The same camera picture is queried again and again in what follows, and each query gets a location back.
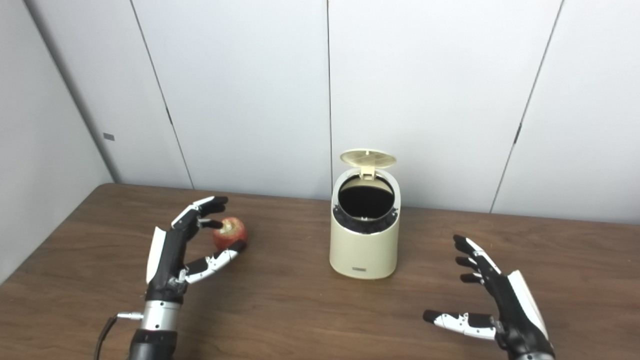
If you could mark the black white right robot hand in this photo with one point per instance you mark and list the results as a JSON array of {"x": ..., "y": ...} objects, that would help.
[{"x": 515, "y": 310}]

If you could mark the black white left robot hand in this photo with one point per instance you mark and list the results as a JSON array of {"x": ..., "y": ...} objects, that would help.
[{"x": 167, "y": 265}]

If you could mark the red apple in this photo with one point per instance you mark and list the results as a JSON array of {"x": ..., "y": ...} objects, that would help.
[{"x": 231, "y": 232}]

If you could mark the cream round bin lid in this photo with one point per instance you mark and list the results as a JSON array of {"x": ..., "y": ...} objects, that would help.
[{"x": 367, "y": 159}]

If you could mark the cream-colored bin body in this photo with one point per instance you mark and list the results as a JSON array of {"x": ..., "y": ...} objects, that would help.
[{"x": 364, "y": 252}]

